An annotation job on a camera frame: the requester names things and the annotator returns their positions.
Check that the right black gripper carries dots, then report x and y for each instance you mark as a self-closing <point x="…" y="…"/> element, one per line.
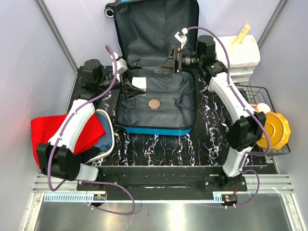
<point x="173" y="64"/>

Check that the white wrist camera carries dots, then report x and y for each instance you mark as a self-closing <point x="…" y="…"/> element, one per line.
<point x="121" y="66"/>
<point x="181" y="37"/>

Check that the small white box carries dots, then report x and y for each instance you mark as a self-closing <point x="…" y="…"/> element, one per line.
<point x="140" y="82"/>

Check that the black wire dish rack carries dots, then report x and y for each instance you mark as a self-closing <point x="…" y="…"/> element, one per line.
<point x="254" y="95"/>

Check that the white plastic drawer organizer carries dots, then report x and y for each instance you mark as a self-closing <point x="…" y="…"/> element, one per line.
<point x="243" y="57"/>

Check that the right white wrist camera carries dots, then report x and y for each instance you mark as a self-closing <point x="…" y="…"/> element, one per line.
<point x="181" y="37"/>

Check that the yellow scalloped plate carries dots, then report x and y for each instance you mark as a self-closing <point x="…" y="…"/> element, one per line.
<point x="278" y="130"/>

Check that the black garment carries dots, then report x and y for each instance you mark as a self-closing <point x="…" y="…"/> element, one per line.
<point x="87" y="155"/>

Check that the pink cup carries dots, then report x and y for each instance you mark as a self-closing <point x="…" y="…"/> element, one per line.
<point x="261" y="107"/>

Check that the red garment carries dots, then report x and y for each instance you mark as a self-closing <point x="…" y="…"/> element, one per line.
<point x="43" y="128"/>

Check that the aluminium slotted rail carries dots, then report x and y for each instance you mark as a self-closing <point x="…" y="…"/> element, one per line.
<point x="75" y="192"/>

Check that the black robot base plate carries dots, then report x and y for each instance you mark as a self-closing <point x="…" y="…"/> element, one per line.
<point x="207" y="178"/>

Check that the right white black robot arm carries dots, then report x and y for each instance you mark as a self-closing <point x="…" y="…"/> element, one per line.
<point x="247" y="124"/>

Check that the white plastic basin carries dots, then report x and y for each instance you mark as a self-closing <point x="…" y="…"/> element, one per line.
<point x="104" y="154"/>

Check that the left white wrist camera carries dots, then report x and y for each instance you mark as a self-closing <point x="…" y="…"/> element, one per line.
<point x="121" y="66"/>

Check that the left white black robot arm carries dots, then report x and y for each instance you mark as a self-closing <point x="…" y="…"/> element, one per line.
<point x="56" y="156"/>

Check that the blue garment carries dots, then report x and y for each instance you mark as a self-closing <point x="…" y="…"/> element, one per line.
<point x="105" y="142"/>

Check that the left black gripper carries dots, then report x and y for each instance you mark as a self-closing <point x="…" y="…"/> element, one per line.
<point x="131" y="91"/>

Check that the blue fish print suitcase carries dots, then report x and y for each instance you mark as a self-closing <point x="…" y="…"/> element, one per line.
<point x="146" y="35"/>

